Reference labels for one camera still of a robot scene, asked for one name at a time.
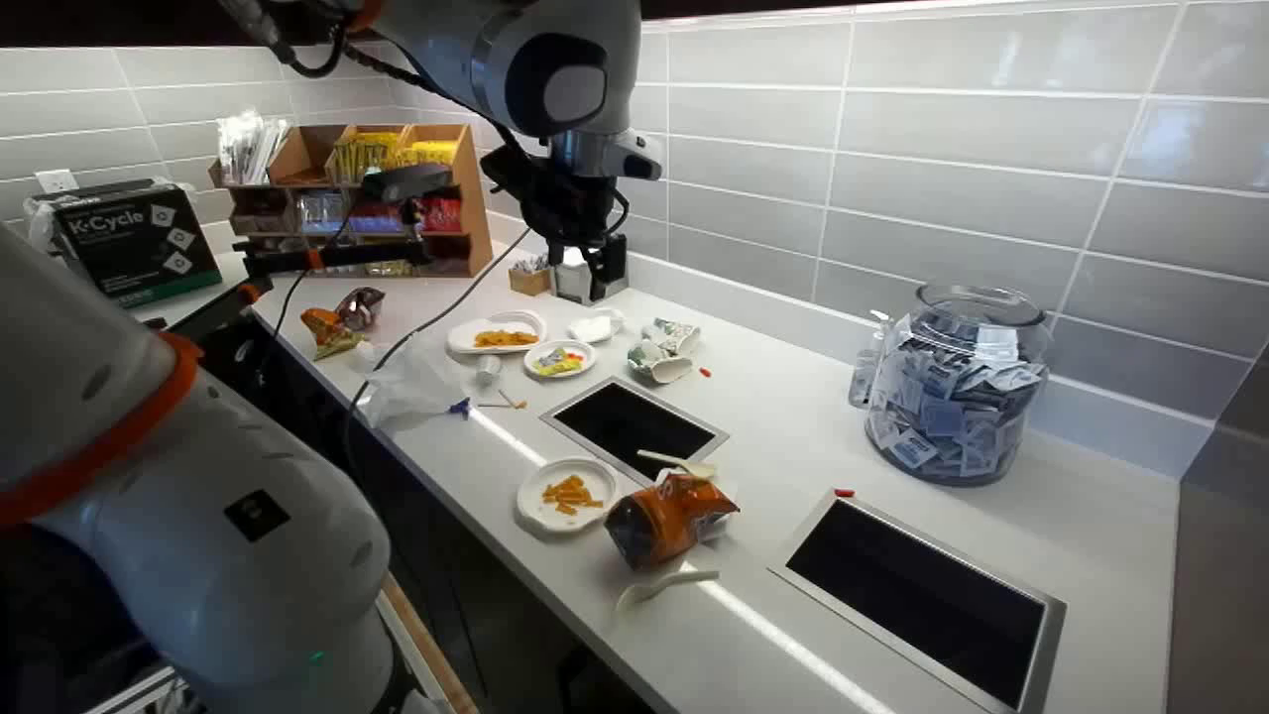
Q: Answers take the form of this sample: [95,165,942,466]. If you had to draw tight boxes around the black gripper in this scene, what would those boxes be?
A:
[507,133,635,305]

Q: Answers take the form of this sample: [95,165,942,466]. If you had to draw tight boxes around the orange chip pieces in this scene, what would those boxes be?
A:
[537,473,605,518]

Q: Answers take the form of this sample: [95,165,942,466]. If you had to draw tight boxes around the round white plate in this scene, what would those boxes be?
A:
[512,457,625,539]

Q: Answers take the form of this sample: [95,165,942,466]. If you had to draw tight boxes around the small white plate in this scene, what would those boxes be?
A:
[518,335,598,384]

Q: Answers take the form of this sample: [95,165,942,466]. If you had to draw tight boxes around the oval white plate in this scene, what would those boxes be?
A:
[445,310,545,361]

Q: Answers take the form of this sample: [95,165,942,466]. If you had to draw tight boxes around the small white container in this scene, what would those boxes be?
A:
[565,310,625,347]

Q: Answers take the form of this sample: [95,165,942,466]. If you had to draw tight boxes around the small brown packet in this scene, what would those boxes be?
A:
[507,259,555,297]

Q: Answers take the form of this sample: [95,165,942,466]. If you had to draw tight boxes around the orange food strip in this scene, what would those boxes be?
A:
[471,324,537,353]

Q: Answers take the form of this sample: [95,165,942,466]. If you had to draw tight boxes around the crushed patterned paper cup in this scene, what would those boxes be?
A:
[644,313,705,361]

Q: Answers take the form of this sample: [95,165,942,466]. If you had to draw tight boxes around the right patterned snack bag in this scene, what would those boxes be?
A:
[625,346,692,387]

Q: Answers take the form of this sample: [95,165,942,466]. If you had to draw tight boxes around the wooden condiment organizer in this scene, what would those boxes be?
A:
[227,117,496,280]

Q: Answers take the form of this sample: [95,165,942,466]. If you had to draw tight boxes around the red packets stack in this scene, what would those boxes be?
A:
[420,191,471,242]

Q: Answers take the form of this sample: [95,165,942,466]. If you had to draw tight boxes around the black sink basin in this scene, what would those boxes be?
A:
[537,371,733,487]

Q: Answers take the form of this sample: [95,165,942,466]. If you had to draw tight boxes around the white plastic spoon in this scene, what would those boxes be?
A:
[635,448,719,480]

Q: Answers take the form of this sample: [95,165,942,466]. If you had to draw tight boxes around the clear plastic bag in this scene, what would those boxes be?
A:
[352,331,477,431]

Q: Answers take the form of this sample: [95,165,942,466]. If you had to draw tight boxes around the crumpled snack wrapper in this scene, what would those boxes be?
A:
[298,285,387,361]

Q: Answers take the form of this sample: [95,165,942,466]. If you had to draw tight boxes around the yellow packets stack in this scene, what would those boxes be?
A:
[323,126,463,186]

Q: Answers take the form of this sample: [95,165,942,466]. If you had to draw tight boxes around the orange Sun Chips bag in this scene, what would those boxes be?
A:
[604,466,744,576]

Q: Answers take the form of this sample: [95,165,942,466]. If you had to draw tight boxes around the white plastic bag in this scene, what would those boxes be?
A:
[208,108,288,191]

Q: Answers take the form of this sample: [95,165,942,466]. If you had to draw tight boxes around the glass jar with packets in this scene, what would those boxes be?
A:
[863,276,1054,487]

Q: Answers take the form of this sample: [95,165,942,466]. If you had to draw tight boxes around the brown wooden board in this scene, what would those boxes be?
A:
[371,580,482,714]

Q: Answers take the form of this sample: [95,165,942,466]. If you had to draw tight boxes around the black K-Cycle box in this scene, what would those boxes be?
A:
[50,181,227,310]

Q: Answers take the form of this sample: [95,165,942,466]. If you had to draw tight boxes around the dark wood cabinet panel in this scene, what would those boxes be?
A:
[1163,346,1269,714]

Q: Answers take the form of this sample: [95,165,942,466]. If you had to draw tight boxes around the black table cable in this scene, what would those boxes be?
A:
[347,228,531,405]
[269,195,363,341]

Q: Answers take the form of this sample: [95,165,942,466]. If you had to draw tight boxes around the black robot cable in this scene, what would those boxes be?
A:
[253,0,400,83]

